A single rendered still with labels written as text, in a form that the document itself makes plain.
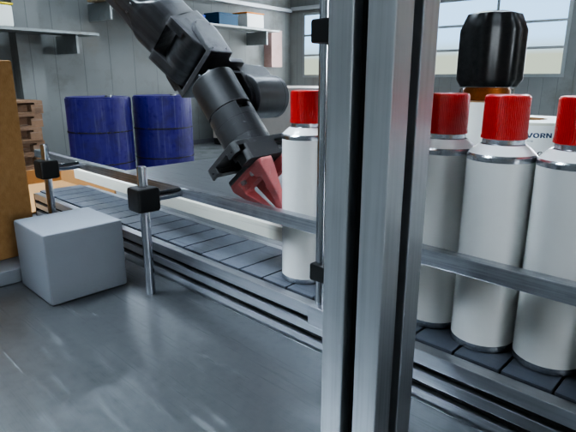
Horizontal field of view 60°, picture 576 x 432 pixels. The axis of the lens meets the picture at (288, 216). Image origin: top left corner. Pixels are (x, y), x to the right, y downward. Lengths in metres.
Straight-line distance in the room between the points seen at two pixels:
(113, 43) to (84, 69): 0.60
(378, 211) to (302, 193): 0.24
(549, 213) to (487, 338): 0.12
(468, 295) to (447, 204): 0.08
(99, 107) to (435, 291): 4.60
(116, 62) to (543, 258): 7.69
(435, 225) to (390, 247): 0.15
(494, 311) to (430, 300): 0.06
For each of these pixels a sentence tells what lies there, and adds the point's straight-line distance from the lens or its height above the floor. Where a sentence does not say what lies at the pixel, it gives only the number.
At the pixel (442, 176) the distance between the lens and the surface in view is 0.44.
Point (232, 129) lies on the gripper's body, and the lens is 0.60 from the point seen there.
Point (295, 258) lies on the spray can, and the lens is 0.54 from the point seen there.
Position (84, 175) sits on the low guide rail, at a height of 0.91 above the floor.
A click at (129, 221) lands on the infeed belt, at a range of 0.83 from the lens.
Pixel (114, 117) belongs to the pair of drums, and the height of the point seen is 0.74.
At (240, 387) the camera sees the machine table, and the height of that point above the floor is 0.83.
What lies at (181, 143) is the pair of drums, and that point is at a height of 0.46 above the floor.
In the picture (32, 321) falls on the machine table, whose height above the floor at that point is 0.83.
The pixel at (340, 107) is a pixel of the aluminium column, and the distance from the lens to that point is 0.30.
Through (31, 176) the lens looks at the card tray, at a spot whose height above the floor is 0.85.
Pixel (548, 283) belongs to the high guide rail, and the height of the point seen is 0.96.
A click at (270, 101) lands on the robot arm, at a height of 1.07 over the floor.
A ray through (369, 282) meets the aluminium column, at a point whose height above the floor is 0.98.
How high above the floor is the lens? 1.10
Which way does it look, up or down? 15 degrees down
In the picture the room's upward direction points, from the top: straight up
